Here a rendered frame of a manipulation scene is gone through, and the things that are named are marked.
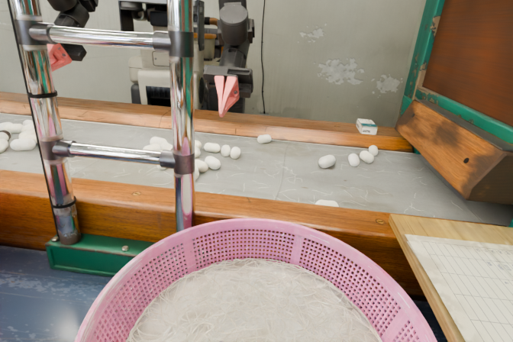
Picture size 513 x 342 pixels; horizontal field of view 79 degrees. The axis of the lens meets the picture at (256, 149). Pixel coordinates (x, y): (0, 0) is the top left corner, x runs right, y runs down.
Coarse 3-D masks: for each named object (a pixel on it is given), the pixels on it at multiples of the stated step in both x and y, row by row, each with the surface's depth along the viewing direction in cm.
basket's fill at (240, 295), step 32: (192, 288) 31; (224, 288) 31; (256, 288) 31; (288, 288) 31; (320, 288) 32; (160, 320) 27; (192, 320) 27; (224, 320) 28; (256, 320) 28; (288, 320) 28; (320, 320) 29; (352, 320) 29
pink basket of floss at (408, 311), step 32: (224, 224) 35; (256, 224) 36; (288, 224) 36; (160, 256) 31; (192, 256) 34; (224, 256) 36; (256, 256) 36; (288, 256) 36; (320, 256) 34; (352, 256) 32; (128, 288) 28; (160, 288) 31; (352, 288) 32; (384, 288) 29; (96, 320) 24; (128, 320) 27; (384, 320) 28; (416, 320) 25
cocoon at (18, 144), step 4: (12, 140) 56; (16, 140) 56; (20, 140) 56; (24, 140) 56; (28, 140) 56; (32, 140) 57; (12, 144) 55; (16, 144) 55; (20, 144) 56; (24, 144) 56; (28, 144) 56; (32, 144) 56; (12, 148) 56; (16, 148) 56; (20, 148) 56; (24, 148) 56; (28, 148) 56; (32, 148) 57
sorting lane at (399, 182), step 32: (64, 128) 69; (96, 128) 70; (128, 128) 72; (160, 128) 73; (0, 160) 52; (32, 160) 53; (96, 160) 55; (224, 160) 58; (256, 160) 59; (288, 160) 60; (384, 160) 63; (416, 160) 65; (224, 192) 47; (256, 192) 48; (288, 192) 49; (320, 192) 49; (352, 192) 50; (384, 192) 51; (416, 192) 51; (448, 192) 52
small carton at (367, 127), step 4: (360, 120) 74; (364, 120) 75; (368, 120) 75; (356, 124) 76; (360, 124) 72; (364, 124) 71; (368, 124) 71; (372, 124) 71; (360, 128) 71; (364, 128) 70; (368, 128) 70; (372, 128) 70; (376, 128) 70; (360, 132) 71; (364, 132) 71; (368, 132) 71; (372, 132) 71
